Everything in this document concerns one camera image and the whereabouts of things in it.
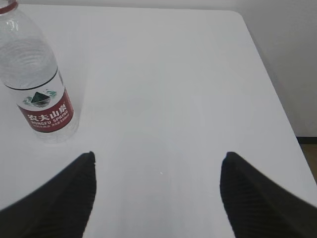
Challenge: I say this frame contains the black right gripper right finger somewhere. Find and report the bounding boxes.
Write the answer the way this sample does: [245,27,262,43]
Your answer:
[219,152,317,238]

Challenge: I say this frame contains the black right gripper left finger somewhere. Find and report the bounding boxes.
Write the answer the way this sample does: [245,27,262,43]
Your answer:
[0,152,96,238]

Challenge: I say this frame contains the Nongfu Spring water bottle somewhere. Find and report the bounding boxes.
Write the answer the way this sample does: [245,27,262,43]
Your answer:
[0,0,79,143]

